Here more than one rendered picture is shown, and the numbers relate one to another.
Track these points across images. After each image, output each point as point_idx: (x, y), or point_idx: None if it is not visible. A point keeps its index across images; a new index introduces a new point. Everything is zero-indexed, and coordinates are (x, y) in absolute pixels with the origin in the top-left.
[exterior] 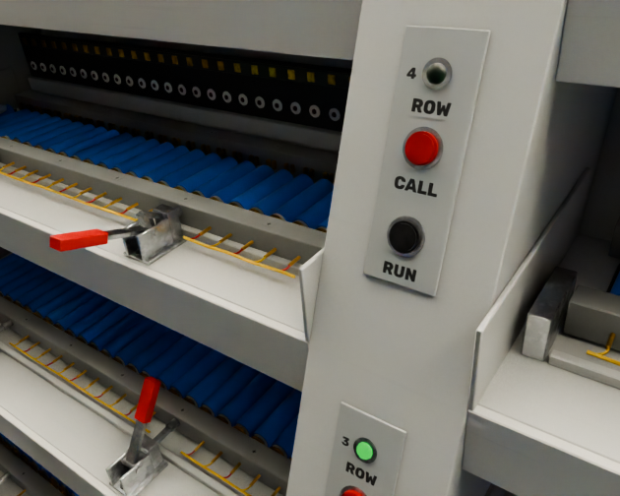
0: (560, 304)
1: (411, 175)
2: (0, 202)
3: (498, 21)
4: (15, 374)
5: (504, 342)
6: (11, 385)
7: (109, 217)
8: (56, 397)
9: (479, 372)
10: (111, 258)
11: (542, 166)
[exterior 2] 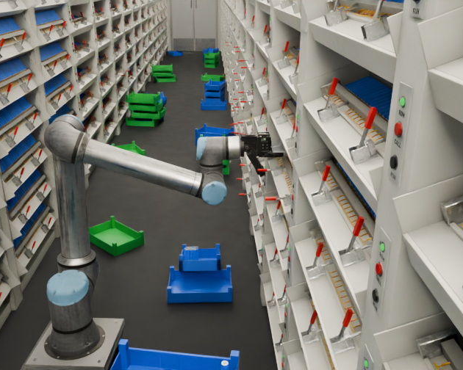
0: (315, 230)
1: (292, 201)
2: (278, 182)
3: (296, 180)
4: (281, 227)
5: (306, 234)
6: (279, 229)
7: (290, 192)
8: (285, 234)
9: (292, 236)
10: (281, 202)
11: (309, 204)
